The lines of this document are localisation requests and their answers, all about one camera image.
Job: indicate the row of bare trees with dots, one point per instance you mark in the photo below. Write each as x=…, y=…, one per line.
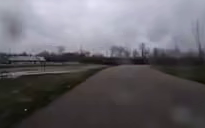
x=123, y=56

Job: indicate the thin dark post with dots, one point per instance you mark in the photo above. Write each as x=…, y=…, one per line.
x=44, y=66

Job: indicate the low white building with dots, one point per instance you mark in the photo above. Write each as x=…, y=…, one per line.
x=26, y=59

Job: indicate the tall bare tree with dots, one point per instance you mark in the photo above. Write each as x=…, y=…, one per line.
x=199, y=41

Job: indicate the grass verge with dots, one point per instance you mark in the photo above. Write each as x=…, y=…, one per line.
x=193, y=72
x=26, y=93

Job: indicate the grey asphalt path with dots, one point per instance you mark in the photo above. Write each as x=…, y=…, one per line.
x=130, y=96

